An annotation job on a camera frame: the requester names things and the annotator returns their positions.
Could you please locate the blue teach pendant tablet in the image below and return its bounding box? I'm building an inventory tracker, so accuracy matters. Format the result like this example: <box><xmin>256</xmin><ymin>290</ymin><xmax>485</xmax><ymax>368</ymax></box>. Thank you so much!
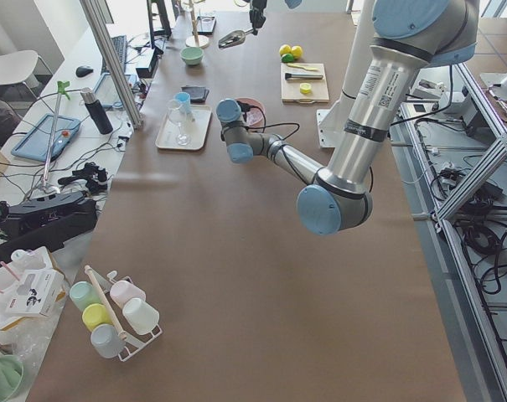
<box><xmin>11</xmin><ymin>113</ymin><xmax>81</xmax><ymax>162</ymax></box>

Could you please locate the pink bowl of ice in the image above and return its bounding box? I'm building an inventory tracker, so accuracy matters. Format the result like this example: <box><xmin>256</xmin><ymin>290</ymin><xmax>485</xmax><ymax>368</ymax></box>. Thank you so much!
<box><xmin>235</xmin><ymin>97</ymin><xmax>265</xmax><ymax>127</ymax></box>

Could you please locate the steel cocktail muddler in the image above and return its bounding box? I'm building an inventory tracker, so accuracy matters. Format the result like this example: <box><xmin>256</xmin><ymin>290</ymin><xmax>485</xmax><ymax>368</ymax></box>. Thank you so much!
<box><xmin>284</xmin><ymin>72</ymin><xmax>323</xmax><ymax>80</ymax></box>

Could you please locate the half lemon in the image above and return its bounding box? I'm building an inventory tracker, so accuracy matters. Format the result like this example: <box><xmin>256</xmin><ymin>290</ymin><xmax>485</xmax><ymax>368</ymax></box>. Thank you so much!
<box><xmin>299</xmin><ymin>83</ymin><xmax>312</xmax><ymax>94</ymax></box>

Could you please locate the green lime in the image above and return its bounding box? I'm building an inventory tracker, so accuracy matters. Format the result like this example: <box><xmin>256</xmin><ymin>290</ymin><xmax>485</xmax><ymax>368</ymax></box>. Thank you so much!
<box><xmin>291</xmin><ymin>45</ymin><xmax>303</xmax><ymax>59</ymax></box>

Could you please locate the white chair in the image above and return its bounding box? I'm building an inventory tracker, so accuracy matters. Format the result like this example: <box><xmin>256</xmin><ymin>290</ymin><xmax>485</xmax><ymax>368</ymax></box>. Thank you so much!
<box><xmin>0</xmin><ymin>50</ymin><xmax>54</xmax><ymax>100</ymax></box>

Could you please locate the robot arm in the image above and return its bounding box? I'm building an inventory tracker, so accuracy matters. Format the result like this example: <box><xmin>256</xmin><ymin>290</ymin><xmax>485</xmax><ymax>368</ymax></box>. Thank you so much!
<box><xmin>216</xmin><ymin>1</ymin><xmax>479</xmax><ymax>235</ymax></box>

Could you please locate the wooden stand with base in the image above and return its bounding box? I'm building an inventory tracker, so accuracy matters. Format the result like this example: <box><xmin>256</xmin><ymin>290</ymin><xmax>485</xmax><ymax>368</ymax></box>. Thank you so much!
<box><xmin>185</xmin><ymin>0</ymin><xmax>209</xmax><ymax>49</ymax></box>

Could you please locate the upper whole lemon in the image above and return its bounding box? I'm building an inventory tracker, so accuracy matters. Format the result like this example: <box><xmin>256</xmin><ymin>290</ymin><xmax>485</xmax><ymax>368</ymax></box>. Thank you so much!
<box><xmin>279</xmin><ymin>44</ymin><xmax>292</xmax><ymax>56</ymax></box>

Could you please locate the black water bottle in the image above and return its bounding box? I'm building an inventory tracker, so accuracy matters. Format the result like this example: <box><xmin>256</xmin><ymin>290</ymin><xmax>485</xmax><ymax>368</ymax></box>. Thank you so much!
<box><xmin>80</xmin><ymin>87</ymin><xmax>113</xmax><ymax>135</ymax></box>

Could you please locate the yellow cup on rack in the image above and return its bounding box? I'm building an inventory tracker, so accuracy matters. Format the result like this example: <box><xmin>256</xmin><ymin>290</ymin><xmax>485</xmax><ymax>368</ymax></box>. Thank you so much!
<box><xmin>81</xmin><ymin>303</ymin><xmax>112</xmax><ymax>332</ymax></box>

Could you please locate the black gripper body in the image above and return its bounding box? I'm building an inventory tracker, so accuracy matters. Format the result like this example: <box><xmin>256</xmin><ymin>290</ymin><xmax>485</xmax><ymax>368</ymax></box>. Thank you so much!
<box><xmin>249</xmin><ymin>0</ymin><xmax>267</xmax><ymax>35</ymax></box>

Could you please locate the white cup rack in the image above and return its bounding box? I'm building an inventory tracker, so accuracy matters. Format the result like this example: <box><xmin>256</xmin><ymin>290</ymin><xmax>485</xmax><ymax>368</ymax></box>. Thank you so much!
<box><xmin>84</xmin><ymin>265</ymin><xmax>163</xmax><ymax>362</ymax></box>

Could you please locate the grey folded cloth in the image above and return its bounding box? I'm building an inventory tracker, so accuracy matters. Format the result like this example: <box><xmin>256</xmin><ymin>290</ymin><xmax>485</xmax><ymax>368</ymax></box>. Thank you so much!
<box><xmin>181</xmin><ymin>85</ymin><xmax>210</xmax><ymax>104</ymax></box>

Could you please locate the black computer mouse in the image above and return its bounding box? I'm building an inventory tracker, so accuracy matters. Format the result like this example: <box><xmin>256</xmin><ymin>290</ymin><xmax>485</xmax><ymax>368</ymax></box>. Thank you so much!
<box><xmin>75</xmin><ymin>65</ymin><xmax>94</xmax><ymax>78</ymax></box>

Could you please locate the wooden cutting board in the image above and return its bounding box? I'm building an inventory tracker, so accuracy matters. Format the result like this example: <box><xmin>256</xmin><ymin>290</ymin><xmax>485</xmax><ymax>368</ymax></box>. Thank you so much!
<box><xmin>281</xmin><ymin>63</ymin><xmax>330</xmax><ymax>103</ymax></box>

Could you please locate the clear wine glass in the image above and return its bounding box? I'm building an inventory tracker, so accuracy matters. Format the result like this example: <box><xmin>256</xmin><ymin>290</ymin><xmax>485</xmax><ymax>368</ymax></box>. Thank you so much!
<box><xmin>168</xmin><ymin>99</ymin><xmax>191</xmax><ymax>146</ymax></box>

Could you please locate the green cup on rack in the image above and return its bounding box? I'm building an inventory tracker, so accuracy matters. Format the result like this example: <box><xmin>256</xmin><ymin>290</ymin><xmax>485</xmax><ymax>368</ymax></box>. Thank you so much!
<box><xmin>69</xmin><ymin>281</ymin><xmax>101</xmax><ymax>312</ymax></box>

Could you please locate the yellow plastic knife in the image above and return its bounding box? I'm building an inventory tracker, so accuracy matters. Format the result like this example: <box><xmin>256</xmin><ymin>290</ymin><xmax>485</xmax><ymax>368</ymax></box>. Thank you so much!
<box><xmin>287</xmin><ymin>63</ymin><xmax>319</xmax><ymax>71</ymax></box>

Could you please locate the pink cup on rack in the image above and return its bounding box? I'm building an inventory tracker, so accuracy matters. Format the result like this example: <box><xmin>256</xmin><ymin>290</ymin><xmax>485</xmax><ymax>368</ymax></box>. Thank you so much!
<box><xmin>110</xmin><ymin>280</ymin><xmax>146</xmax><ymax>308</ymax></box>

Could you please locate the blue plastic cup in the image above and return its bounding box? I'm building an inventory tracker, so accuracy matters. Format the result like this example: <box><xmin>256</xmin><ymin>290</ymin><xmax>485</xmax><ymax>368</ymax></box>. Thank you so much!
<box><xmin>174</xmin><ymin>91</ymin><xmax>191</xmax><ymax>115</ymax></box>

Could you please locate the grey cup on rack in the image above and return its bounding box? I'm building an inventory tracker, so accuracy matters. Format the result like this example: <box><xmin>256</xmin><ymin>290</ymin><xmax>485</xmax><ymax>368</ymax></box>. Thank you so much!
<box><xmin>91</xmin><ymin>323</ymin><xmax>126</xmax><ymax>358</ymax></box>

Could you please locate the steel ice scoop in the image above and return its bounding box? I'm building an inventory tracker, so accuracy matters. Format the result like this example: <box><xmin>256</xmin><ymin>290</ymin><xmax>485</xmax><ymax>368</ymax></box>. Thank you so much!
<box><xmin>218</xmin><ymin>28</ymin><xmax>254</xmax><ymax>49</ymax></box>

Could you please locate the black keyboard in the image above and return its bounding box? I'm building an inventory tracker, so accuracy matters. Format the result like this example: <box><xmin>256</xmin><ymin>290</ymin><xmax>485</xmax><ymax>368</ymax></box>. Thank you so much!
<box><xmin>100</xmin><ymin>35</ymin><xmax>129</xmax><ymax>77</ymax></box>

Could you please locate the light green bowl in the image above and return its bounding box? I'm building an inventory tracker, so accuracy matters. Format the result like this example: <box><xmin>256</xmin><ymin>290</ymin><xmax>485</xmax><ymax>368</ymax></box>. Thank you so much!
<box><xmin>180</xmin><ymin>47</ymin><xmax>204</xmax><ymax>66</ymax></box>

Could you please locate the white cup on rack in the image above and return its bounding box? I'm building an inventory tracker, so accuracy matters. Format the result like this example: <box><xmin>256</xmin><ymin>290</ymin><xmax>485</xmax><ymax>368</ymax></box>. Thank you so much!
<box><xmin>122</xmin><ymin>297</ymin><xmax>160</xmax><ymax>335</ymax></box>

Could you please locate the cream rabbit serving tray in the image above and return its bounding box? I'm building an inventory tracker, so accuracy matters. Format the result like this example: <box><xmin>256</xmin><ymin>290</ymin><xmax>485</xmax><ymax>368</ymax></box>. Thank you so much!
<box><xmin>155</xmin><ymin>105</ymin><xmax>212</xmax><ymax>151</ymax></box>

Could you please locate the white product box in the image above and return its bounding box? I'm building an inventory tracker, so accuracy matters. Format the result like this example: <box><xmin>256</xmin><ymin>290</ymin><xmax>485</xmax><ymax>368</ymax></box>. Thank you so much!
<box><xmin>5</xmin><ymin>269</ymin><xmax>65</xmax><ymax>317</ymax></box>

